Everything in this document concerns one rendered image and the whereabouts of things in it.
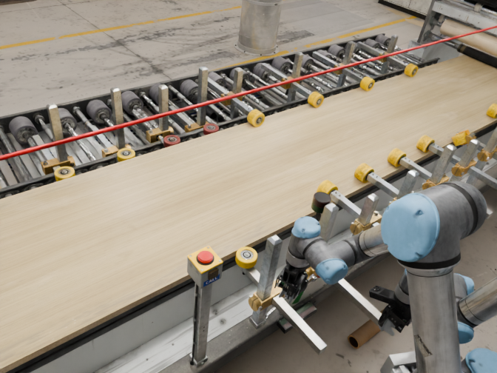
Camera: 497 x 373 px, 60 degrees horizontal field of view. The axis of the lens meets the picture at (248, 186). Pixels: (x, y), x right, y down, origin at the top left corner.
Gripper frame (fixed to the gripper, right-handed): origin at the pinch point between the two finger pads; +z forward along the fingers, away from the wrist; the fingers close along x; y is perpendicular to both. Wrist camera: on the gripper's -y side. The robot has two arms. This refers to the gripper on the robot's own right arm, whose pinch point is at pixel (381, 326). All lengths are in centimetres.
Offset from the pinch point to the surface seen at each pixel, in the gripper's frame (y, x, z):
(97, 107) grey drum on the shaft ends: -178, -27, -3
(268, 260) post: -30.7, -30.8, -23.7
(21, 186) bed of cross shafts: -135, -79, 0
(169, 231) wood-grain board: -72, -43, -7
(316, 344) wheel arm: -7.3, -26.2, -3.1
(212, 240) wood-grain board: -59, -32, -7
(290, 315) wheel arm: -20.0, -26.0, -3.1
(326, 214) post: -31.2, -5.8, -31.0
